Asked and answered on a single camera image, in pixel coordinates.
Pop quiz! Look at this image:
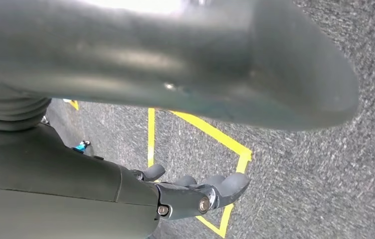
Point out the yellow floor tape outline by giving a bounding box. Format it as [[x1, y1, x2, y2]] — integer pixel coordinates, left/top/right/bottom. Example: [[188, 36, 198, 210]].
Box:
[[147, 108, 253, 239]]

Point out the small teal object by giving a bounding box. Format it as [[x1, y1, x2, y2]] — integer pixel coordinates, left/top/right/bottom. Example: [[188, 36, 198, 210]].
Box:
[[73, 140, 92, 154]]

